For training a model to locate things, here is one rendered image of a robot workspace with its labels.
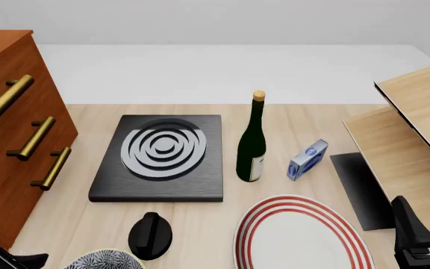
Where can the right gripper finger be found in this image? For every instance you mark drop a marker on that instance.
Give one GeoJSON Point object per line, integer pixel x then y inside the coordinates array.
{"type": "Point", "coordinates": [411, 227]}

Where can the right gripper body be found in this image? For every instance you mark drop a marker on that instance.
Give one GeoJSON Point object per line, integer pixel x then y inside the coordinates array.
{"type": "Point", "coordinates": [420, 260]}

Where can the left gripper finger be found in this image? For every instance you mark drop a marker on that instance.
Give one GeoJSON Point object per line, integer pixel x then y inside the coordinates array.
{"type": "Point", "coordinates": [30, 260]}

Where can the black white patterned bowl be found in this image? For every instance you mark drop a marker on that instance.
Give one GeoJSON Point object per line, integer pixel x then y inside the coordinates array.
{"type": "Point", "coordinates": [103, 260]}

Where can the white plate with red rings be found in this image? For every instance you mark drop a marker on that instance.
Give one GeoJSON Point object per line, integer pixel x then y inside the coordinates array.
{"type": "Point", "coordinates": [293, 243]}

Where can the flat black stove plate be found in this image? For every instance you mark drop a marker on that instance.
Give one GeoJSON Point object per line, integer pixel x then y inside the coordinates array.
{"type": "Point", "coordinates": [125, 185]}

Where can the wooden cabinet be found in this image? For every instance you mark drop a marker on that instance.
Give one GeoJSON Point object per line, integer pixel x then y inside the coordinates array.
{"type": "Point", "coordinates": [2, 196]}

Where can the pale wooden rack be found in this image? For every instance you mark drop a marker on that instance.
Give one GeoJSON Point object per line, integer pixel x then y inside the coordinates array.
{"type": "Point", "coordinates": [398, 151]}

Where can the small blue printed box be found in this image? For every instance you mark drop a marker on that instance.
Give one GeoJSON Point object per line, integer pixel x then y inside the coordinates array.
{"type": "Point", "coordinates": [310, 159]}

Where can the dark green wine bottle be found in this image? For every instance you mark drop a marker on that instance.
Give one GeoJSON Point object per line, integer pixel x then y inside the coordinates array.
{"type": "Point", "coordinates": [250, 151]}

